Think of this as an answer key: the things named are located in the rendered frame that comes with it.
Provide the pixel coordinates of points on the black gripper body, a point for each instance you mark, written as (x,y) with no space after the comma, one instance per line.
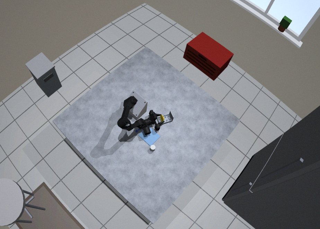
(157,127)

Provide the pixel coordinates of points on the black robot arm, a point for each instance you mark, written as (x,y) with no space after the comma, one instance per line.
(140,123)

